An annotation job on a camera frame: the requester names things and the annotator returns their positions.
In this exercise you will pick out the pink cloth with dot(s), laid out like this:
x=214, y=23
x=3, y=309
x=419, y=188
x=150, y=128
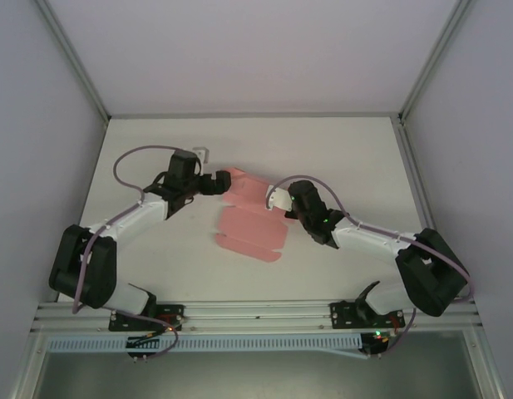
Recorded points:
x=252, y=232

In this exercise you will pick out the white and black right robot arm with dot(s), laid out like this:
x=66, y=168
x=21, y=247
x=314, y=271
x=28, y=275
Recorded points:
x=364, y=239

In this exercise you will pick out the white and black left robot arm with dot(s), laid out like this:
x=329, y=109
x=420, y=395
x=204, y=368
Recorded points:
x=135, y=216

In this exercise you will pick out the black right base mounting plate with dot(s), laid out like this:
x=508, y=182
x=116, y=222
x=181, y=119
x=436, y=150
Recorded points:
x=343, y=316

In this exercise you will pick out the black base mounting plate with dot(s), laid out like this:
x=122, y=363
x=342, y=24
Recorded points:
x=343, y=316
x=173, y=316

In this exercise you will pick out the black left base mounting plate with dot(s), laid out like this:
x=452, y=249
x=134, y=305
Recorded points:
x=173, y=316

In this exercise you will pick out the grey metal panel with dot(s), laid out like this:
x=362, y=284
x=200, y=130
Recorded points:
x=256, y=378

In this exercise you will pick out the aluminium frame crossbar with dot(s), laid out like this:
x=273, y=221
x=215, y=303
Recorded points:
x=252, y=115

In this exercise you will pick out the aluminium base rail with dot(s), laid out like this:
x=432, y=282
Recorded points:
x=256, y=313

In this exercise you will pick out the aluminium side rail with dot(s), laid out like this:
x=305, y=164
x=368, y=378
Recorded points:
x=418, y=187

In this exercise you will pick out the aluminium frame post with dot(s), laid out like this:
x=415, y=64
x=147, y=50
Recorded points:
x=73, y=58
x=435, y=58

